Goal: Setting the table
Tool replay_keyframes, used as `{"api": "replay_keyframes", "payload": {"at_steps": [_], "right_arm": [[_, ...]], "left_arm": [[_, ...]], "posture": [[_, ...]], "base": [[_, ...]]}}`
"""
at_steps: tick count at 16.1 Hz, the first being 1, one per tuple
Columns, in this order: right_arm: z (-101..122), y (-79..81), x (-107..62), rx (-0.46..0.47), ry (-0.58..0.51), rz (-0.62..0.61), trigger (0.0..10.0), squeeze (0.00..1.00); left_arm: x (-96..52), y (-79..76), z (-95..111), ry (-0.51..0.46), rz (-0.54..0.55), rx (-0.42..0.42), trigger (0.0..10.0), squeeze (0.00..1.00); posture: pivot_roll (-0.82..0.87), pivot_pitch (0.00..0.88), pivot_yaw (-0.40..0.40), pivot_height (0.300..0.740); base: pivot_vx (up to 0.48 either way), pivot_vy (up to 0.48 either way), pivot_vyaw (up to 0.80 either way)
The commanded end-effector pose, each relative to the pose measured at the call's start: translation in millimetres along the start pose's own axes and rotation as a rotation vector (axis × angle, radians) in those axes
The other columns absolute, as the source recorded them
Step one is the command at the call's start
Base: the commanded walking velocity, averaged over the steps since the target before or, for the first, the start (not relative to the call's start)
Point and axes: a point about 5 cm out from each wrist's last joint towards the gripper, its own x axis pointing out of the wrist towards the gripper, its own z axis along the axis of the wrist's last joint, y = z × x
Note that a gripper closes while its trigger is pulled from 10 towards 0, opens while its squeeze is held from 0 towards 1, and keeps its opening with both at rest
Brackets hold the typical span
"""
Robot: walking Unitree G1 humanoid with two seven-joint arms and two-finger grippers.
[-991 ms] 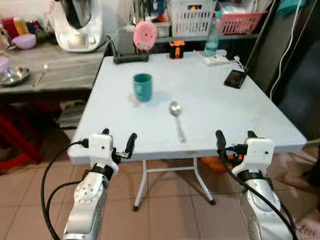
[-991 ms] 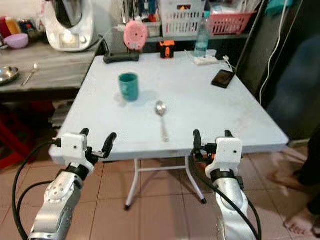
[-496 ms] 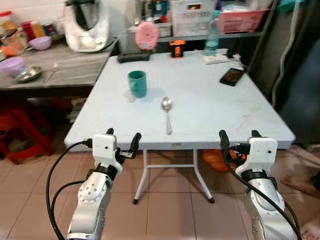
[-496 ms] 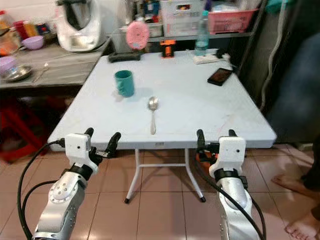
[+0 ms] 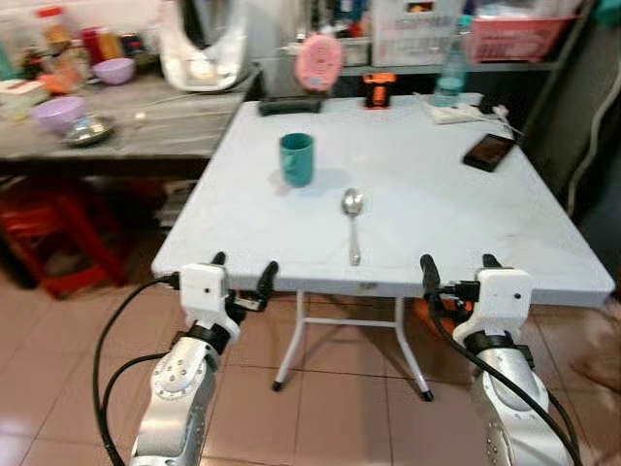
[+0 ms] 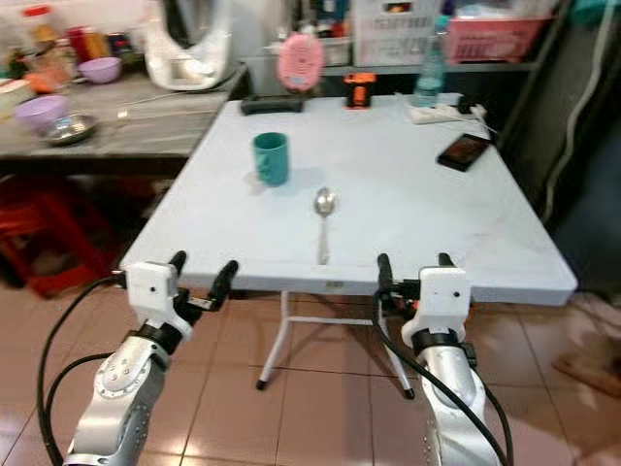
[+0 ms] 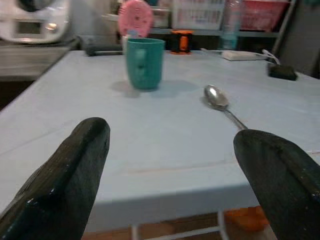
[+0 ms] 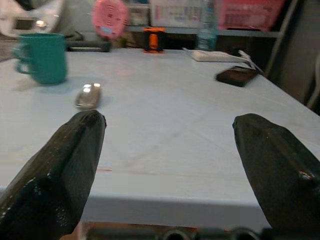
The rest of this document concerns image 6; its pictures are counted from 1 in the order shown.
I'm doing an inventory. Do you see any white folding table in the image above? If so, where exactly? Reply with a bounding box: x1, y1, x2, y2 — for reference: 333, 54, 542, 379
117, 93, 580, 401

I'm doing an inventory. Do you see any metal spoon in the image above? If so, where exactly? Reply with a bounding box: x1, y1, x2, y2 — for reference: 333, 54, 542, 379
311, 186, 340, 267

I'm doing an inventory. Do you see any black smartphone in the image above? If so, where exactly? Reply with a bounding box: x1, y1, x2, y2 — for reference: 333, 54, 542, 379
435, 132, 493, 174

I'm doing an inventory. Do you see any teal cup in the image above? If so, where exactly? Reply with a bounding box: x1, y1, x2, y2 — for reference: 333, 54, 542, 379
251, 131, 291, 188

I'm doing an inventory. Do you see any red plastic stool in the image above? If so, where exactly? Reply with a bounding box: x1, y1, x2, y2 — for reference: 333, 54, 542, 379
0, 179, 119, 299

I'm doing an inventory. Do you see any grey wooden counter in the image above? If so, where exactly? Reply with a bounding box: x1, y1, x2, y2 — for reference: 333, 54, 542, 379
0, 66, 249, 178

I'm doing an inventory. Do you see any white power strip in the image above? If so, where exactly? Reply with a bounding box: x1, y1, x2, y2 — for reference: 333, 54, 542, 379
404, 95, 488, 128

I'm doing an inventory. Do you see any steel bowl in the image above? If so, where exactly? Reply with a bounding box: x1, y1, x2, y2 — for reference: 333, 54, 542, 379
44, 113, 101, 148

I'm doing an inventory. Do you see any orange black device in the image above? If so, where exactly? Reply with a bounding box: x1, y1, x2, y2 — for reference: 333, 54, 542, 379
343, 71, 378, 111

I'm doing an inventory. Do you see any clear plastic water bottle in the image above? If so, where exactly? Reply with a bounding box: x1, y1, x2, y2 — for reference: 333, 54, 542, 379
410, 14, 453, 109

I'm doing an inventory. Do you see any white kitchen appliance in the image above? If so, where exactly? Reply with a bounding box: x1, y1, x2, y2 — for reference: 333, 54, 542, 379
143, 0, 236, 94

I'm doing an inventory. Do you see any large purple bowl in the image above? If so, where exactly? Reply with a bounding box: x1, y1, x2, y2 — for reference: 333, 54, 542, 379
14, 93, 71, 136

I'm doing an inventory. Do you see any small purple bowl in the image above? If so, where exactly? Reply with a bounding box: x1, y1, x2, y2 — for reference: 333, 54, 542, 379
78, 55, 124, 85

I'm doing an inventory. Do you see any white food container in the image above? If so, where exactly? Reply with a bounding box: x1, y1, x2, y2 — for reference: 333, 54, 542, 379
0, 79, 37, 120

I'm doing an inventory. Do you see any white plastic crate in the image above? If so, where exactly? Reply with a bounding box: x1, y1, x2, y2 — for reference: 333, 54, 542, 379
350, 0, 444, 68

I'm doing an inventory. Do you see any pink round gadget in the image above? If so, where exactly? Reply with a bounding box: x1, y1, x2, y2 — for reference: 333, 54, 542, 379
276, 31, 326, 94

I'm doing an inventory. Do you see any red jar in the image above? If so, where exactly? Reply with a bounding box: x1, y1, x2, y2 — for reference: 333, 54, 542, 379
65, 25, 94, 65

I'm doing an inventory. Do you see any red capped sauce bottle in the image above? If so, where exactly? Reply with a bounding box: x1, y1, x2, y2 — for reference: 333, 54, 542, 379
21, 4, 61, 57

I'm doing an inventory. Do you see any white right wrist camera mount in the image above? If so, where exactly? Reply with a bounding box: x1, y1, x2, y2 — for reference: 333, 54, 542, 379
413, 265, 474, 337

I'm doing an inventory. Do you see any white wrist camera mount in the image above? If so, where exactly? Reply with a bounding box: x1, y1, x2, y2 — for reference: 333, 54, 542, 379
413, 265, 474, 337
125, 260, 180, 327

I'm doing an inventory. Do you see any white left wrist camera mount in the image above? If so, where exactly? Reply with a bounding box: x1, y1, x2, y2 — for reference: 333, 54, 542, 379
125, 260, 180, 327

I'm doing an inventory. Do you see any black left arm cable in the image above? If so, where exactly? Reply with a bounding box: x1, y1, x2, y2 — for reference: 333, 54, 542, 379
36, 274, 129, 466

